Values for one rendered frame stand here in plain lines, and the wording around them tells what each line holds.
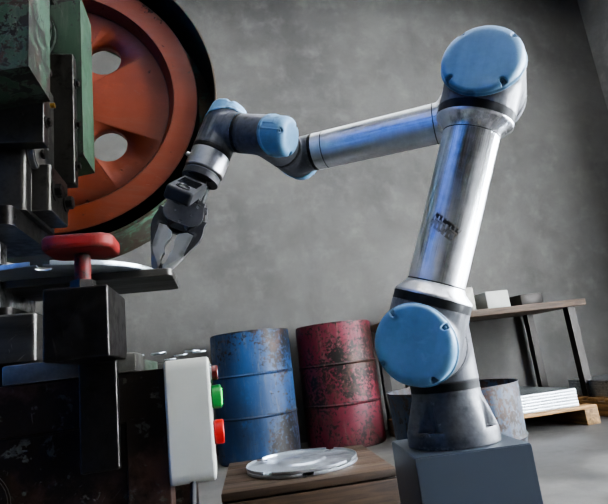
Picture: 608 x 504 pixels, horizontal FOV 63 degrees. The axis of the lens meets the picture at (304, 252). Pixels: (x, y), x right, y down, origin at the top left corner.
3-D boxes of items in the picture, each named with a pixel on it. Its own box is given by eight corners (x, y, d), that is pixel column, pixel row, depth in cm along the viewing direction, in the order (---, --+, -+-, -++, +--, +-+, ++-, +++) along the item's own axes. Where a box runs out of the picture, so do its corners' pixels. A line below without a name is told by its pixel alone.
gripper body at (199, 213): (198, 245, 96) (220, 191, 99) (197, 233, 88) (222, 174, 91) (159, 231, 95) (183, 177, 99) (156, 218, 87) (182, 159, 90)
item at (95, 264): (9, 304, 94) (9, 300, 94) (167, 290, 99) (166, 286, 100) (-78, 275, 66) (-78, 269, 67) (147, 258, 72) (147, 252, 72)
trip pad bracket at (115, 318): (131, 465, 54) (125, 289, 59) (113, 484, 45) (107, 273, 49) (73, 474, 53) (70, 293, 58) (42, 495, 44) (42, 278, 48)
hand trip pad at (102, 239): (124, 310, 55) (122, 243, 56) (113, 303, 49) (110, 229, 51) (56, 317, 53) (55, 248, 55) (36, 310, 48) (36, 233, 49)
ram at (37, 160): (80, 233, 92) (77, 90, 99) (54, 207, 78) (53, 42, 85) (-22, 240, 89) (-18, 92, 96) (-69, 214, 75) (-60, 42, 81)
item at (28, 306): (35, 320, 88) (35, 295, 89) (-2, 310, 73) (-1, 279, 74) (-22, 326, 86) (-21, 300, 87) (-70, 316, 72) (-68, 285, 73)
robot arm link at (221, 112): (240, 95, 93) (204, 94, 97) (220, 144, 90) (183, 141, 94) (258, 121, 100) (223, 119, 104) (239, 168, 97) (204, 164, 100)
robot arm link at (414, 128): (522, 86, 93) (286, 144, 112) (521, 56, 83) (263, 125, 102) (531, 145, 90) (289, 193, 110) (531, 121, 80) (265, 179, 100)
